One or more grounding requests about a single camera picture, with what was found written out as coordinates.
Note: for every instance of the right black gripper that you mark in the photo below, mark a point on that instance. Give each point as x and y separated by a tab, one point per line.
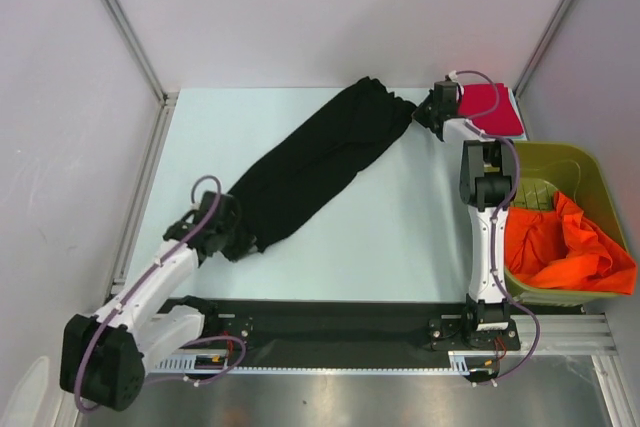
426	113

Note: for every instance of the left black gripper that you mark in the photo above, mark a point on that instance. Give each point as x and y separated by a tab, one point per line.
245	244

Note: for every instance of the black t shirt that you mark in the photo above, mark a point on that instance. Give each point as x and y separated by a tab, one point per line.
285	188

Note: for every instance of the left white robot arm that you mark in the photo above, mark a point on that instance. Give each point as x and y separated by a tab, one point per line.
107	355

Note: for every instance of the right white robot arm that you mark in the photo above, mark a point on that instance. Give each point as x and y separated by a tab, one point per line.
488	177

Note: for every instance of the folded red t shirt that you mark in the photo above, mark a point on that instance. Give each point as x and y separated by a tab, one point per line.
478	100

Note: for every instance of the olive green plastic basket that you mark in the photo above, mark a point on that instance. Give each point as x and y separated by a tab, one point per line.
546	168

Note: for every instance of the orange t shirt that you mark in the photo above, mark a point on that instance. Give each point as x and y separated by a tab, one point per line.
562	249

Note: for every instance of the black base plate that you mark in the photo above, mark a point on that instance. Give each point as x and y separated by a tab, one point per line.
307	335

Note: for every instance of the left aluminium corner post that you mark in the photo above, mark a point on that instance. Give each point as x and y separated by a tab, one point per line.
135	48

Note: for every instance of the aluminium corner post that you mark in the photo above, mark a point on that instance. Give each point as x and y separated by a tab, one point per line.
135	48
549	33

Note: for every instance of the right aluminium corner post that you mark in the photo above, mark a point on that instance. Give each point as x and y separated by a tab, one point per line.
549	33

